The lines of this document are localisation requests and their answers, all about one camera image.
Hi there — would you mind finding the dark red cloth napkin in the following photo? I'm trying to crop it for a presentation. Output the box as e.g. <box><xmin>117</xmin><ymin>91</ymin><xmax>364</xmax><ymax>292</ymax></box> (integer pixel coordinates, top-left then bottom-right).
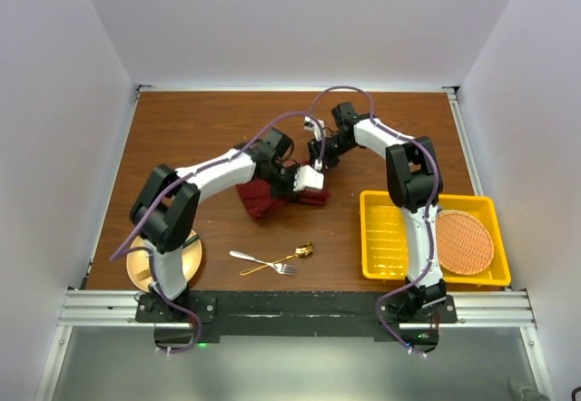
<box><xmin>236</xmin><ymin>179</ymin><xmax>331</xmax><ymax>220</ymax></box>

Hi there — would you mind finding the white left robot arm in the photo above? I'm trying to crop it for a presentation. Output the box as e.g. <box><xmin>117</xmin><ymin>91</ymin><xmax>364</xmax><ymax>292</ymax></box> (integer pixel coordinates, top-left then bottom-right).
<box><xmin>114</xmin><ymin>129</ymin><xmax>300</xmax><ymax>322</ymax></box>

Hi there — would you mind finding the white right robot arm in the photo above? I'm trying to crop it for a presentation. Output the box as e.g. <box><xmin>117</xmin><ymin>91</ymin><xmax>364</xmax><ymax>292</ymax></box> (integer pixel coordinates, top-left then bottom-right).
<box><xmin>304</xmin><ymin>103</ymin><xmax>447</xmax><ymax>322</ymax></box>

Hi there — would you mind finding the gold spoon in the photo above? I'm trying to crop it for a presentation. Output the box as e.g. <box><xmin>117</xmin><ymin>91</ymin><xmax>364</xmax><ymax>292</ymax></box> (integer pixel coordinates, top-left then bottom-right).
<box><xmin>240</xmin><ymin>242</ymin><xmax>314</xmax><ymax>277</ymax></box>

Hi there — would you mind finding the silver fork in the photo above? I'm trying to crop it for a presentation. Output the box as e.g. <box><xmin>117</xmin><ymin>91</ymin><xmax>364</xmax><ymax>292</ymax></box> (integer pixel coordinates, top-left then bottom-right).
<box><xmin>229</xmin><ymin>250</ymin><xmax>298</xmax><ymax>276</ymax></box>

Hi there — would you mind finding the yellow plastic tray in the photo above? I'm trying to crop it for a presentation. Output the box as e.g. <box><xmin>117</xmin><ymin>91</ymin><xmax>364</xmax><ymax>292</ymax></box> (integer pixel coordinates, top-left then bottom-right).
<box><xmin>359</xmin><ymin>191</ymin><xmax>512</xmax><ymax>287</ymax></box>

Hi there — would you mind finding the orange woven round mat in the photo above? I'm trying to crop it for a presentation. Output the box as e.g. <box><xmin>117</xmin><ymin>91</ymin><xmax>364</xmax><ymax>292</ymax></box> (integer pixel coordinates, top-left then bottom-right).
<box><xmin>436</xmin><ymin>210</ymin><xmax>494</xmax><ymax>276</ymax></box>

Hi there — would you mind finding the cream round plate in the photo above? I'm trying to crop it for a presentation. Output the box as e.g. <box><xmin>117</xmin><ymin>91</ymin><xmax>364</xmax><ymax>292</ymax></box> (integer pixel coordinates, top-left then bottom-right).
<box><xmin>126</xmin><ymin>230</ymin><xmax>203</xmax><ymax>291</ymax></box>

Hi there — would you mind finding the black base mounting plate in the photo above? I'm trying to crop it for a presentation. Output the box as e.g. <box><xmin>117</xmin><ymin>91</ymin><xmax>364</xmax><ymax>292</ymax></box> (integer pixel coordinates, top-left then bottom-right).
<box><xmin>135</xmin><ymin>290</ymin><xmax>458</xmax><ymax>352</ymax></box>

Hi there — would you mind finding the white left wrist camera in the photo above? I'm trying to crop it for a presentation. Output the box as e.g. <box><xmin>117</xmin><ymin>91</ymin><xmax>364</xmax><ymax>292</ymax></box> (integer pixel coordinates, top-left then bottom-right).
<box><xmin>292</xmin><ymin>163</ymin><xmax>324</xmax><ymax>192</ymax></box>

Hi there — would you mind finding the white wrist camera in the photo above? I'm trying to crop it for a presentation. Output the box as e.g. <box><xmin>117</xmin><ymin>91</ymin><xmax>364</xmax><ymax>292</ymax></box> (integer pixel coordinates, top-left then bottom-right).
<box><xmin>303</xmin><ymin>116</ymin><xmax>326</xmax><ymax>141</ymax></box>
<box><xmin>292</xmin><ymin>163</ymin><xmax>324</xmax><ymax>192</ymax></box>

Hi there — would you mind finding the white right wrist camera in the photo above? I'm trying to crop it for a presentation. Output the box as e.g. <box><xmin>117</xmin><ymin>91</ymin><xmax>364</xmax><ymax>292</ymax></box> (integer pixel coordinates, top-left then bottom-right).
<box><xmin>303</xmin><ymin>116</ymin><xmax>326</xmax><ymax>141</ymax></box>

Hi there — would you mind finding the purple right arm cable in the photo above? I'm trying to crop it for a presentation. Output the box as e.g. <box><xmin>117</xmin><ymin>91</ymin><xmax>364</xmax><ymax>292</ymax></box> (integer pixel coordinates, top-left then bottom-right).
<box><xmin>310</xmin><ymin>85</ymin><xmax>444</xmax><ymax>357</ymax></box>

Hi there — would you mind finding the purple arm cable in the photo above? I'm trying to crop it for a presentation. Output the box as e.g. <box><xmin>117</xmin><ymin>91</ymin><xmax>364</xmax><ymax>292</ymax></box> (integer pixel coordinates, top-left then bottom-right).
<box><xmin>109</xmin><ymin>109</ymin><xmax>328</xmax><ymax>359</ymax></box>
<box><xmin>310</xmin><ymin>85</ymin><xmax>444</xmax><ymax>357</ymax></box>

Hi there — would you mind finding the aluminium right side rail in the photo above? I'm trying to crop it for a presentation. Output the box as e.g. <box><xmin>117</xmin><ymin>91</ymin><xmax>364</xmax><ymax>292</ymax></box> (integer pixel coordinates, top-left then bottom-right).
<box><xmin>442</xmin><ymin>86</ymin><xmax>484</xmax><ymax>196</ymax></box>

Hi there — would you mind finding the aluminium rail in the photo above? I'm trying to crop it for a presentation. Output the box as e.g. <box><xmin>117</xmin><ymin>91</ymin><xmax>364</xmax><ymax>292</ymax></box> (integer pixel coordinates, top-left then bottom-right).
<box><xmin>57</xmin><ymin>290</ymin><xmax>537</xmax><ymax>328</ymax></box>
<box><xmin>442</xmin><ymin>86</ymin><xmax>484</xmax><ymax>196</ymax></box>

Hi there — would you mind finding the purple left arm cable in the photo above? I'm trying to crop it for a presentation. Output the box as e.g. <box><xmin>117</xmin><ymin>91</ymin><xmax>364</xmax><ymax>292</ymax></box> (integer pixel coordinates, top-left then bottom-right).
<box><xmin>109</xmin><ymin>109</ymin><xmax>328</xmax><ymax>359</ymax></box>

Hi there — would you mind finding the aluminium front rail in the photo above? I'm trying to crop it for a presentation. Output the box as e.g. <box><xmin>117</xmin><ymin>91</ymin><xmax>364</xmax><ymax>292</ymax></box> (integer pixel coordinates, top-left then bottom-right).
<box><xmin>57</xmin><ymin>290</ymin><xmax>537</xmax><ymax>328</ymax></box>

